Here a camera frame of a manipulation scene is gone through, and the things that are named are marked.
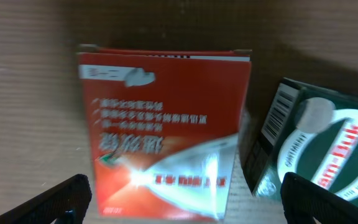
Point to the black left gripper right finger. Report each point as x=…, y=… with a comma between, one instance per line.
x=306, y=203

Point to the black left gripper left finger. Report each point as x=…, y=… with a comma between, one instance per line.
x=66, y=202

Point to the red medicine box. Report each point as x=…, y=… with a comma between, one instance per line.
x=163, y=130

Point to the green square box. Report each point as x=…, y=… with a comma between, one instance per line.
x=311, y=131

